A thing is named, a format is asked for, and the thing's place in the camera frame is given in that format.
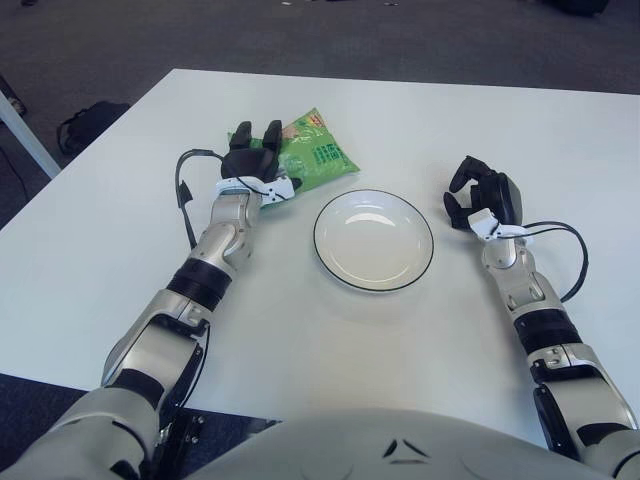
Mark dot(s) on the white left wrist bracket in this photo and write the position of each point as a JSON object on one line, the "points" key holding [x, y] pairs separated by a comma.
{"points": [[277, 192]]}

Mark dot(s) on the grey robot torso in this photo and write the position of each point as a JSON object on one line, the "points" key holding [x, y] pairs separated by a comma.
{"points": [[390, 450]]}

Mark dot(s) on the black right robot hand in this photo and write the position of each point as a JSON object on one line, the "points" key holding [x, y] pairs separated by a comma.
{"points": [[500, 187]]}

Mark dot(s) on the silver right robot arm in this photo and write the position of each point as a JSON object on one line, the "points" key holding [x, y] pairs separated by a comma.
{"points": [[555, 340]]}

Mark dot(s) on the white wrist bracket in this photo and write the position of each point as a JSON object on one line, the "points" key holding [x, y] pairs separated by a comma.
{"points": [[482, 222], [277, 192]]}

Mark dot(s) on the black backpack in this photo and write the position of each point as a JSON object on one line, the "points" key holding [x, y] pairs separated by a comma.
{"points": [[90, 127]]}

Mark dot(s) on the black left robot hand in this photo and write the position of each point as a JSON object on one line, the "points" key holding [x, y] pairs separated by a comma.
{"points": [[247, 162]]}

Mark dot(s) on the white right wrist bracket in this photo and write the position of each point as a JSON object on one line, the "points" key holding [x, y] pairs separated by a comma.
{"points": [[482, 222]]}

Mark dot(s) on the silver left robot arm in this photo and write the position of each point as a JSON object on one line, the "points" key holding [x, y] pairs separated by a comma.
{"points": [[165, 320]]}

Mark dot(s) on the green snack bag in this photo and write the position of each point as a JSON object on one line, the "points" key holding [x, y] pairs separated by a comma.
{"points": [[320, 145]]}

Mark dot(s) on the white table leg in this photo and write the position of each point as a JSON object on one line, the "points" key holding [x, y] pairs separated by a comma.
{"points": [[27, 145]]}

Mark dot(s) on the black waist bracket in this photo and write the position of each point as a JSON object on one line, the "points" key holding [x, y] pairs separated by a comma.
{"points": [[182, 432]]}

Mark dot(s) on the white plate black rim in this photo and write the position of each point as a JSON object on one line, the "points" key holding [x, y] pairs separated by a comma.
{"points": [[372, 240]]}

